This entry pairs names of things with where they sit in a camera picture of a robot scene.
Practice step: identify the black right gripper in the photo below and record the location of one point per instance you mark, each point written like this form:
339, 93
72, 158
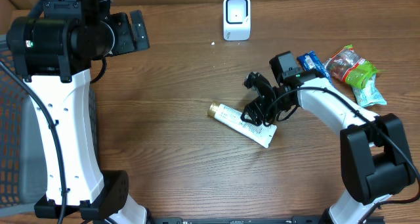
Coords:
251, 110

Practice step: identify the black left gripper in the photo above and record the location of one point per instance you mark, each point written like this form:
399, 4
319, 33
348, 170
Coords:
121, 22

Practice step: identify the white tube with gold cap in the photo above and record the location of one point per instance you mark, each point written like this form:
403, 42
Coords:
232, 118

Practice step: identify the blue snack wrapper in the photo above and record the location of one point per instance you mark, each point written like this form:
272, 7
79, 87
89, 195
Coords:
310, 61

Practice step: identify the green snack bag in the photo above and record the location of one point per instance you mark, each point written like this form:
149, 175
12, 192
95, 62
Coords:
350, 68

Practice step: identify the light blue tissue pack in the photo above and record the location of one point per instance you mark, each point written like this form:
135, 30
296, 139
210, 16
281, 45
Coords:
369, 95

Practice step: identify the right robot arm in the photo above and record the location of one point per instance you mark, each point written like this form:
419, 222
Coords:
375, 157

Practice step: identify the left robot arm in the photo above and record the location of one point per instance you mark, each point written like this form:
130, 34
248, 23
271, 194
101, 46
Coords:
53, 48

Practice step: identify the white barcode scanner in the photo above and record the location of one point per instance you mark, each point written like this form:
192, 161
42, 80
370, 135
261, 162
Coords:
236, 20

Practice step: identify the grey plastic basket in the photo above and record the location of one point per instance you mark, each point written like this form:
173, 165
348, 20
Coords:
13, 145

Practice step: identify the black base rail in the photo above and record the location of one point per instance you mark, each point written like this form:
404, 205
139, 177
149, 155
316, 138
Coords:
300, 219

